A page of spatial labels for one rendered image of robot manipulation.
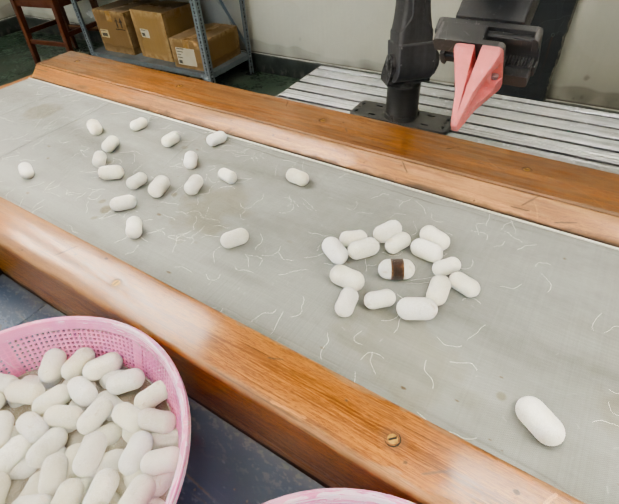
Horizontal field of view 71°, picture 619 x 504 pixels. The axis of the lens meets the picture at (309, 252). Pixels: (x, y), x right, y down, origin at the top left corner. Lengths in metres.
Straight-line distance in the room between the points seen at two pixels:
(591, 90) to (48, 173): 2.28
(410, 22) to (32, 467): 0.76
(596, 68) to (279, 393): 2.30
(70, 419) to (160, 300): 0.12
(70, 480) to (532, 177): 0.56
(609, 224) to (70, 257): 0.59
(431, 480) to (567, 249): 0.32
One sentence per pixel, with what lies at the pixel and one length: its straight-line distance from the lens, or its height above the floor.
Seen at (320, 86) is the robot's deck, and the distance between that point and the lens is 1.08.
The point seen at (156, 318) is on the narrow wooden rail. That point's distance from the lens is 0.43.
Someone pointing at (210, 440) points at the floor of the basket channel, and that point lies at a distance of 0.45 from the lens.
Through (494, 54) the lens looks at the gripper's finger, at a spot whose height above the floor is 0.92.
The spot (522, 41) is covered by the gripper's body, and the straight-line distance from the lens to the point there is 0.51.
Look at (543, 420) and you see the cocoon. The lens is 0.38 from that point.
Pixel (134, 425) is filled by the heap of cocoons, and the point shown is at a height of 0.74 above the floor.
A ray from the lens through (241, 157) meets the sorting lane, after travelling 0.68.
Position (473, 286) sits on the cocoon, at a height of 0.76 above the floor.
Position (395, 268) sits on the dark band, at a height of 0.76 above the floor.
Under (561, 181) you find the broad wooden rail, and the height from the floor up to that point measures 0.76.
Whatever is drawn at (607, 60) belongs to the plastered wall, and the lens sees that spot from 2.49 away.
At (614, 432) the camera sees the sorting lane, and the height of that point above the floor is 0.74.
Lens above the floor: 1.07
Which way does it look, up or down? 43 degrees down
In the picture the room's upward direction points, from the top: 4 degrees counter-clockwise
